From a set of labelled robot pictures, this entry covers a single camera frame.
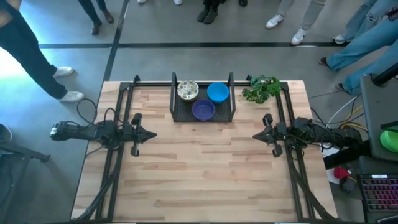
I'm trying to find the thick black pole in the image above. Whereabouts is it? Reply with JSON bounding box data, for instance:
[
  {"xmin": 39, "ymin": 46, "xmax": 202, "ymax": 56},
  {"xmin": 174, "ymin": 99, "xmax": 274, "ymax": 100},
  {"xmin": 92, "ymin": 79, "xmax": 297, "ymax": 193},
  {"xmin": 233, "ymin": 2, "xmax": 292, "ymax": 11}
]
[{"xmin": 371, "ymin": 62, "xmax": 398, "ymax": 87}]

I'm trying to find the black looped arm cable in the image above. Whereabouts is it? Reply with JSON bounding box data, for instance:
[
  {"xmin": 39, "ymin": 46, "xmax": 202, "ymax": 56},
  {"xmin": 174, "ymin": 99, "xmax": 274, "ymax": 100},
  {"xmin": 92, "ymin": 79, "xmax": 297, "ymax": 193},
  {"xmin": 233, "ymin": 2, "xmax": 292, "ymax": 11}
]
[{"xmin": 76, "ymin": 98, "xmax": 121, "ymax": 127}]

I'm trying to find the laptop with backlit keyboard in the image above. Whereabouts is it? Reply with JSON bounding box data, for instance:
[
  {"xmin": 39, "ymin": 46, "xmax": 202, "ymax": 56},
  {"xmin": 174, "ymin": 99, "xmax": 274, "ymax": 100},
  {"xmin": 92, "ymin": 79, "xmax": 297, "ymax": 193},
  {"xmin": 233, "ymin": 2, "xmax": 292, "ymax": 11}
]
[{"xmin": 356, "ymin": 155, "xmax": 398, "ymax": 224}]

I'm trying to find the black bar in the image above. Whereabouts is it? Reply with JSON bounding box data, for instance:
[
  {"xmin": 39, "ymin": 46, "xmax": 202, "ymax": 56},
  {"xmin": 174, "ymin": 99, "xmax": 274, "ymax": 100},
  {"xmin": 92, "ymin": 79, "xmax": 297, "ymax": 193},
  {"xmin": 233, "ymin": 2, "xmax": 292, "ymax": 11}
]
[{"xmin": 322, "ymin": 141, "xmax": 373, "ymax": 170}]

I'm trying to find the green artificial leafy plant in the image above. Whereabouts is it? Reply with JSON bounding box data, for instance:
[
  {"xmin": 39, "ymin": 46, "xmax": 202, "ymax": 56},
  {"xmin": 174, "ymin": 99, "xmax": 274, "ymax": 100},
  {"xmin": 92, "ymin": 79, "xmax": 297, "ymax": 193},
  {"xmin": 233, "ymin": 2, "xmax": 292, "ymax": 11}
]
[{"xmin": 241, "ymin": 74, "xmax": 282, "ymax": 105}]

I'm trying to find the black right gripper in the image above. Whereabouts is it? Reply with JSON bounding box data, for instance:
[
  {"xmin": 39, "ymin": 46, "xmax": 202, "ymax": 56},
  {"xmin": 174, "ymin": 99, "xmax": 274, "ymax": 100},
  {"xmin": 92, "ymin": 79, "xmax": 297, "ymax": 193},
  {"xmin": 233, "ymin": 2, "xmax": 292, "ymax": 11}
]
[{"xmin": 252, "ymin": 113, "xmax": 289, "ymax": 159}]

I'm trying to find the white paper sheet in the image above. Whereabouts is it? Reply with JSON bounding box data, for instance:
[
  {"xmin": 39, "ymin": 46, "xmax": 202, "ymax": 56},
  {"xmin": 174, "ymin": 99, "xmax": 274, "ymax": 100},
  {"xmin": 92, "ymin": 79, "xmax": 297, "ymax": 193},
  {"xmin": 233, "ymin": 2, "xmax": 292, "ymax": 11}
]
[
  {"xmin": 325, "ymin": 167, "xmax": 343, "ymax": 185},
  {"xmin": 320, "ymin": 145, "xmax": 341, "ymax": 158}
]

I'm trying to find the black metal frame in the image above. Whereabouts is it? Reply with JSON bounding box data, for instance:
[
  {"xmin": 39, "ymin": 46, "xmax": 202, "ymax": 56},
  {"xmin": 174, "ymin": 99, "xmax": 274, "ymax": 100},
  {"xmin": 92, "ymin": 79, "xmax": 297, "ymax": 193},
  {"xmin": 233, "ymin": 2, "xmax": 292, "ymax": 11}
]
[{"xmin": 70, "ymin": 74, "xmax": 341, "ymax": 224}]

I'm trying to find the blue plastic mini bowl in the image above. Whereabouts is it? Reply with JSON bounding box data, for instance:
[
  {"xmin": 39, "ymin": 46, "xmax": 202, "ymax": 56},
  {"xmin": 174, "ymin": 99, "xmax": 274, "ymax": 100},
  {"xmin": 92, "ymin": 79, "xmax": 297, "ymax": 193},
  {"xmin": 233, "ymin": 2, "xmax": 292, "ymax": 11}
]
[{"xmin": 206, "ymin": 82, "xmax": 230, "ymax": 104}]

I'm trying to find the purple plastic mini bowl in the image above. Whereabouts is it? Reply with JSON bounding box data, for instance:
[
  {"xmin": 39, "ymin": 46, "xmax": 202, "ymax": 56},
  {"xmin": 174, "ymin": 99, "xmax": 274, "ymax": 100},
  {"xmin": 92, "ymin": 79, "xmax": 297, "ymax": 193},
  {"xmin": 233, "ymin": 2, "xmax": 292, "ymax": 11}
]
[{"xmin": 192, "ymin": 99, "xmax": 216, "ymax": 122}]

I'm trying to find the small red object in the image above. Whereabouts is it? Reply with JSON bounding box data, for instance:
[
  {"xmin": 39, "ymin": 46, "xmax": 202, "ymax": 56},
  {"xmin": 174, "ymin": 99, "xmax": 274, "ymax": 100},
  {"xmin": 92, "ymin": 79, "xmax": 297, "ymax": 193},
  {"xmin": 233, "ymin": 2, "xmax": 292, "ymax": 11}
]
[{"xmin": 333, "ymin": 166, "xmax": 351, "ymax": 180}]

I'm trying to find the black mesh rack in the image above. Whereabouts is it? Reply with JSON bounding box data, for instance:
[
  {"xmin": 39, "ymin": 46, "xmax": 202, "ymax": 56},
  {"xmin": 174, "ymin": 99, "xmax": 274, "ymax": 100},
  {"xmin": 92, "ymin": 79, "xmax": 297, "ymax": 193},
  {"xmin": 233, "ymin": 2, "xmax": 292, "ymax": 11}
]
[{"xmin": 169, "ymin": 71, "xmax": 236, "ymax": 123}]

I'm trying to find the black stand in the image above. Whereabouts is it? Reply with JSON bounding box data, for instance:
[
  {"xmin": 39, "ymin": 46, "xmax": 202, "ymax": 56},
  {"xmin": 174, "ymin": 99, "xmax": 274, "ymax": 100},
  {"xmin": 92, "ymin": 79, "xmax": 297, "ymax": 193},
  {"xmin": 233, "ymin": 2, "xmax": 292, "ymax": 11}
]
[{"xmin": 0, "ymin": 123, "xmax": 51, "ymax": 224}]

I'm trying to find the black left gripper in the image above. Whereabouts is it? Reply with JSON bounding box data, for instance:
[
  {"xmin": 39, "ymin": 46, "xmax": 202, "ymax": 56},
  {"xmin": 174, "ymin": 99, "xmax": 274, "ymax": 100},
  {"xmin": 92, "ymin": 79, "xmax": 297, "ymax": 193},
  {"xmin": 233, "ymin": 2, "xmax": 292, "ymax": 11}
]
[{"xmin": 124, "ymin": 113, "xmax": 157, "ymax": 157}]

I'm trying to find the yellow bowl with speckled inside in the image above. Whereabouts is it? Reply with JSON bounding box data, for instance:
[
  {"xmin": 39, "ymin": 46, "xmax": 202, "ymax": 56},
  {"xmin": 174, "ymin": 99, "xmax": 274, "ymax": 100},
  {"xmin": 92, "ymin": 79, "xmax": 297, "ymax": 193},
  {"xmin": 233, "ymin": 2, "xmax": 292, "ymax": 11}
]
[{"xmin": 177, "ymin": 80, "xmax": 200, "ymax": 102}]

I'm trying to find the dark grey equipment panel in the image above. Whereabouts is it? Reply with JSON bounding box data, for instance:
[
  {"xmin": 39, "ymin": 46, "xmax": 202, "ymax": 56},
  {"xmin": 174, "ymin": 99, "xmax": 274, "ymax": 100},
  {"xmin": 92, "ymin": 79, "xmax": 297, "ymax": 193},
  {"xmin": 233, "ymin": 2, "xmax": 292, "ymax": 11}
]
[{"xmin": 359, "ymin": 73, "xmax": 398, "ymax": 162}]

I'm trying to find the small black device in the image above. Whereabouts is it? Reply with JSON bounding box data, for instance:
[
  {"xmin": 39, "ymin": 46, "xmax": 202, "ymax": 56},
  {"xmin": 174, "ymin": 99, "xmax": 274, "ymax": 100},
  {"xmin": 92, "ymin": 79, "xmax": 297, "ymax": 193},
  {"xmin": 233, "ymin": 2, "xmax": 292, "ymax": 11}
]
[{"xmin": 339, "ymin": 177, "xmax": 357, "ymax": 194}]

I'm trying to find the green round disc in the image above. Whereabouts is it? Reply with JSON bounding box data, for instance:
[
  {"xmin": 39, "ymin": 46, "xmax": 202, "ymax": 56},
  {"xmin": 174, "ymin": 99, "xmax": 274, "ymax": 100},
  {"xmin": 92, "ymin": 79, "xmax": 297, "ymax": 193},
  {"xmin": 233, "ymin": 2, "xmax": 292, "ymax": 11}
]
[{"xmin": 379, "ymin": 126, "xmax": 398, "ymax": 153}]

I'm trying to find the white cable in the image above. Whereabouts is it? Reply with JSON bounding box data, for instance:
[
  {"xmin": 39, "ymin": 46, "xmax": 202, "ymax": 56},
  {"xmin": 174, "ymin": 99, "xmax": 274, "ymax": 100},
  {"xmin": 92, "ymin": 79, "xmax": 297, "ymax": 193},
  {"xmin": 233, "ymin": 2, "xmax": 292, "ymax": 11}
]
[{"xmin": 325, "ymin": 95, "xmax": 361, "ymax": 128}]

